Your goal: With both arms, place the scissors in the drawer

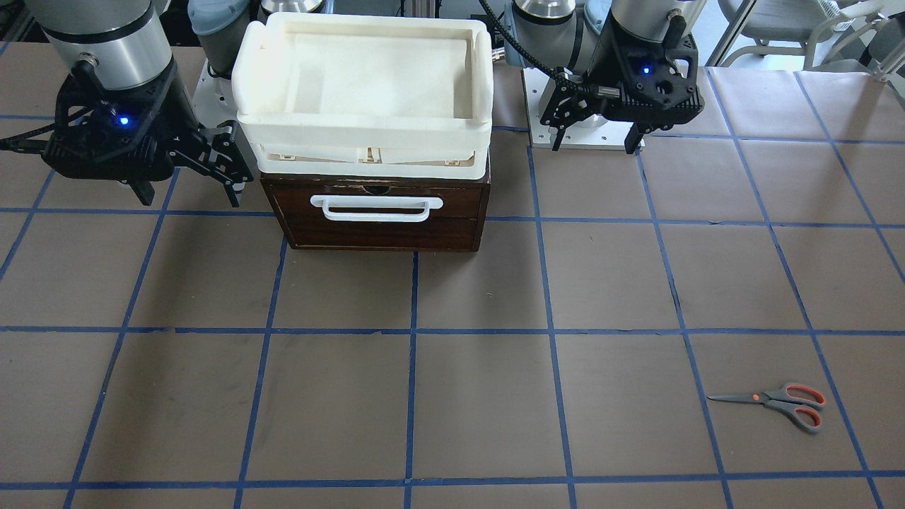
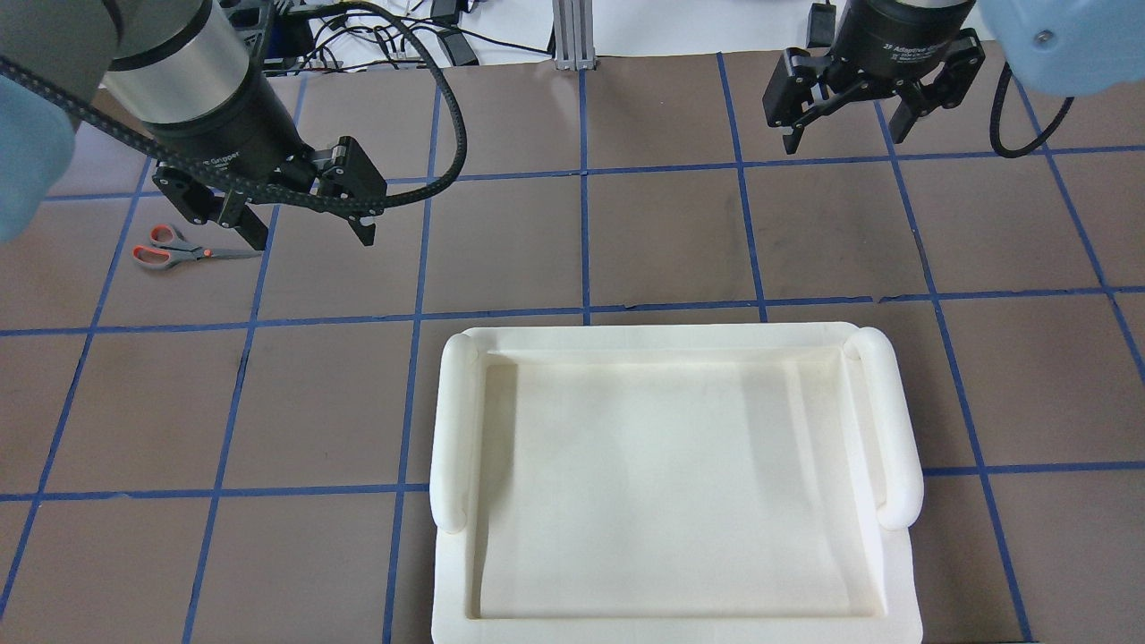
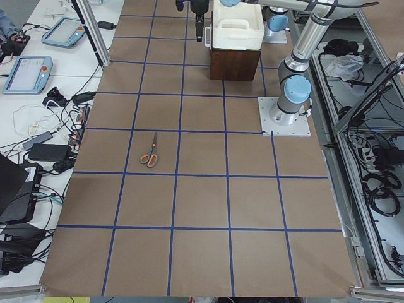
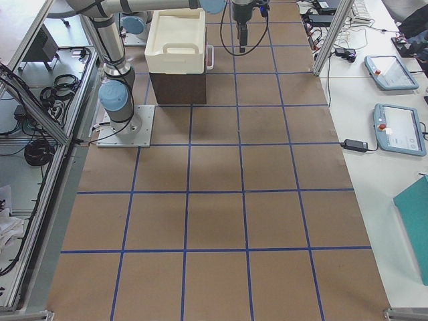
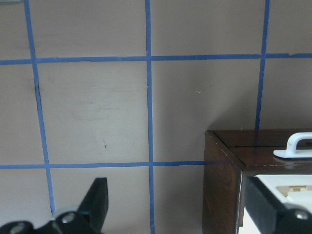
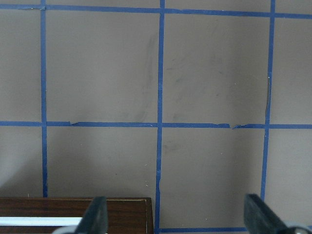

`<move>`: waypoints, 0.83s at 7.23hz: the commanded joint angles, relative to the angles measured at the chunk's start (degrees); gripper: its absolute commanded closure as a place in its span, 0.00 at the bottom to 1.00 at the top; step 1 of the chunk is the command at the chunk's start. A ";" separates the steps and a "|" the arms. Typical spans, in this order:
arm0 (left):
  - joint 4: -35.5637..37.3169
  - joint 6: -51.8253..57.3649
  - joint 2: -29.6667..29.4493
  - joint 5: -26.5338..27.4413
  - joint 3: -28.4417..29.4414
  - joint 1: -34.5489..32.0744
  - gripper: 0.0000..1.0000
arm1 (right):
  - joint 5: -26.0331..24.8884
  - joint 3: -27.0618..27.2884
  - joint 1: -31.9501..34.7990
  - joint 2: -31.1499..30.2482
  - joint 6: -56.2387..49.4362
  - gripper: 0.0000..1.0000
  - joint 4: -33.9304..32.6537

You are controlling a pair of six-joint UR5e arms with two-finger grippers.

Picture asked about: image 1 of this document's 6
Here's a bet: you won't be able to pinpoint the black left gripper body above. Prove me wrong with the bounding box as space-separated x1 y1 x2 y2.
541 76 637 129

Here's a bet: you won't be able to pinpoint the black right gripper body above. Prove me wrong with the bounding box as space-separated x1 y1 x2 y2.
167 122 238 178

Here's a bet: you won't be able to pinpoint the wooden drawer with white handle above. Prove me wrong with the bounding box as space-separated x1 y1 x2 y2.
272 182 484 241

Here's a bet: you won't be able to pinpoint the grey orange scissors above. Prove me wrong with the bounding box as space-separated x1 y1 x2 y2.
707 382 827 434

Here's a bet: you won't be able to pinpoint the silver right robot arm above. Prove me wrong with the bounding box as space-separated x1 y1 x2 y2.
7 1 253 207

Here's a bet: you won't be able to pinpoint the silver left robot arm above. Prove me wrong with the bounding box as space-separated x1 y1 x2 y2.
502 1 704 153

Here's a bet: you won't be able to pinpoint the dark wooden drawer cabinet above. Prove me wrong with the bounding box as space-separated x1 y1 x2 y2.
259 166 491 253

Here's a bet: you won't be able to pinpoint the white plastic tray box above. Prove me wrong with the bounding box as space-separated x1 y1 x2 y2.
232 13 494 180

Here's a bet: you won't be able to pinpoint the grey office chair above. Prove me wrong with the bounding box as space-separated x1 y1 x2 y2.
707 1 903 70

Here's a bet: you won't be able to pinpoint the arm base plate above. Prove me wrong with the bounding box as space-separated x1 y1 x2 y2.
192 59 240 141
522 68 631 151

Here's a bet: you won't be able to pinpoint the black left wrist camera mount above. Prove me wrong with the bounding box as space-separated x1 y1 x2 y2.
601 25 704 129

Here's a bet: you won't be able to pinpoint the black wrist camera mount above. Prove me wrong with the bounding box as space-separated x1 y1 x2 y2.
601 25 704 129
42 57 177 182

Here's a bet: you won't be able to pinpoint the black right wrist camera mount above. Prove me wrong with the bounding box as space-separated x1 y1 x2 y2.
42 57 177 182

